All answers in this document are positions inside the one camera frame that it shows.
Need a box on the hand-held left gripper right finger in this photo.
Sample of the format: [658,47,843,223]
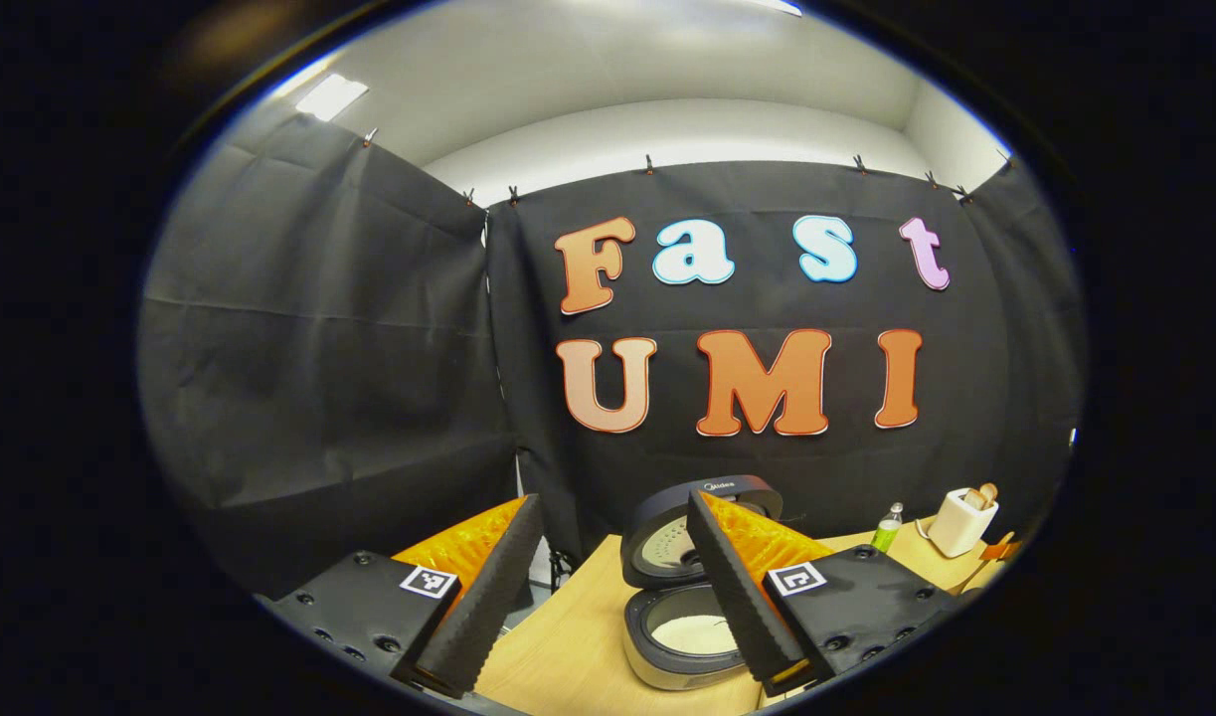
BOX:
[685,489,958,697]

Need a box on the square ceiling light panel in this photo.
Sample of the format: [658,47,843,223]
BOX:
[296,74,369,122]

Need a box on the green drink bottle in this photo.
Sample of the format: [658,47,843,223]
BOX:
[871,502,905,554]

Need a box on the black backdrop cloth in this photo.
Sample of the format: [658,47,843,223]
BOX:
[138,109,1084,598]

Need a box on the white toaster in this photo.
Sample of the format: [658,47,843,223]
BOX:
[928,487,999,558]

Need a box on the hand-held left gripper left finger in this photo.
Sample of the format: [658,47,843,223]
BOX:
[260,494,546,700]

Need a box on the row of cloth clips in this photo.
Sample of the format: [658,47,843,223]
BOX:
[364,127,1011,205]

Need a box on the black rice cooker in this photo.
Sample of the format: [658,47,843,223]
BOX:
[619,475,784,691]

